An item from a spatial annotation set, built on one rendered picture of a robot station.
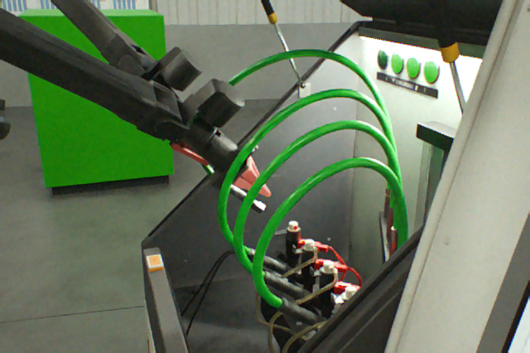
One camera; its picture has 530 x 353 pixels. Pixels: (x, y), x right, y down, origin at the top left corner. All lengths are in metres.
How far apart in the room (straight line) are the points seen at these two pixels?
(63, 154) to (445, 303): 3.81
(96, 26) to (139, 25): 2.95
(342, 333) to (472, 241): 0.20
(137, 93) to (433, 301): 0.52
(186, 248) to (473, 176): 0.85
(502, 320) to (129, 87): 0.59
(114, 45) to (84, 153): 3.16
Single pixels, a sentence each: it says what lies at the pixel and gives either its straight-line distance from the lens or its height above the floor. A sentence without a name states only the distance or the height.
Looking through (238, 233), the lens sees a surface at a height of 1.19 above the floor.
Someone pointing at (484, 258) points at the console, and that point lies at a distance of 0.60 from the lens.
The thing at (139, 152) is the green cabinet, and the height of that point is 0.29.
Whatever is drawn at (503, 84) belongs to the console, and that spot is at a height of 1.44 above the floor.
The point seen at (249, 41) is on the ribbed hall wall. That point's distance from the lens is 7.42.
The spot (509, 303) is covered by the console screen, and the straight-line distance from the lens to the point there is 0.58.
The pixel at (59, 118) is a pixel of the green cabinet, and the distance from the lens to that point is 4.21.
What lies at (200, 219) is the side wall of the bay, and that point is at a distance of 1.30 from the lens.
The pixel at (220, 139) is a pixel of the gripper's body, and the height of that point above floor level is 1.28.
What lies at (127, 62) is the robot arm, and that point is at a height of 1.39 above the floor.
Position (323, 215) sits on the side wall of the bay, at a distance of 1.40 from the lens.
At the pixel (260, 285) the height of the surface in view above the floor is 1.15.
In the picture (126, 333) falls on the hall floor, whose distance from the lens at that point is 2.70.
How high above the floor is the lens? 1.54
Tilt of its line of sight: 20 degrees down
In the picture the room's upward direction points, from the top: straight up
